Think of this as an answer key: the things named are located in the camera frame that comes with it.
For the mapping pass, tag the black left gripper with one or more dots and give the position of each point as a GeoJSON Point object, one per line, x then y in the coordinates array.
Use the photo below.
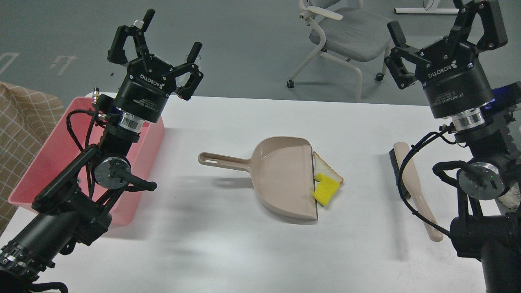
{"type": "Point", "coordinates": [145, 90]}

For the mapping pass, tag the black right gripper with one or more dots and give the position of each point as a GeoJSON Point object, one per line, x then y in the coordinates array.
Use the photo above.
{"type": "Point", "coordinates": [453, 82]}

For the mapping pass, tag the beige hand brush black bristles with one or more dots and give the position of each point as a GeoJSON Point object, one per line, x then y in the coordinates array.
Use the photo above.
{"type": "Point", "coordinates": [410, 187]}

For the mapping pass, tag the beige plastic dustpan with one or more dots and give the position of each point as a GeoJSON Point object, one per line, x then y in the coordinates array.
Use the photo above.
{"type": "Point", "coordinates": [282, 173]}

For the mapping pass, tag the toast bread slice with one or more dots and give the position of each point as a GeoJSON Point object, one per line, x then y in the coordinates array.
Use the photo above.
{"type": "Point", "coordinates": [322, 167]}

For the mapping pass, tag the yellow sponge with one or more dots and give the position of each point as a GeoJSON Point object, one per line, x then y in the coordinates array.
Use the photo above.
{"type": "Point", "coordinates": [325, 188]}

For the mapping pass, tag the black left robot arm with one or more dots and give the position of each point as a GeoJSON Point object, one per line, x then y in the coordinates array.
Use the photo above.
{"type": "Point", "coordinates": [75, 206]}

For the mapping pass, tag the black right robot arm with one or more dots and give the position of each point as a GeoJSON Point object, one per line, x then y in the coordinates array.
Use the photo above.
{"type": "Point", "coordinates": [493, 171]}

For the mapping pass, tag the pink plastic bin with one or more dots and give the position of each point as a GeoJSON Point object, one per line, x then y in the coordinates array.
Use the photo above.
{"type": "Point", "coordinates": [59, 150]}

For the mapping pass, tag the white desk foot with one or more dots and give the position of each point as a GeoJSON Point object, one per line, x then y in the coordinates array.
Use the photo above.
{"type": "Point", "coordinates": [430, 8]}

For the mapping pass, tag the grey white office chair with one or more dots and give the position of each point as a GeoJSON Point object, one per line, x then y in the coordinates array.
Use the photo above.
{"type": "Point", "coordinates": [343, 35]}

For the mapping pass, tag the beige checkered cloth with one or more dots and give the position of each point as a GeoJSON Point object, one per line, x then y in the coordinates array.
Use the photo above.
{"type": "Point", "coordinates": [27, 117]}

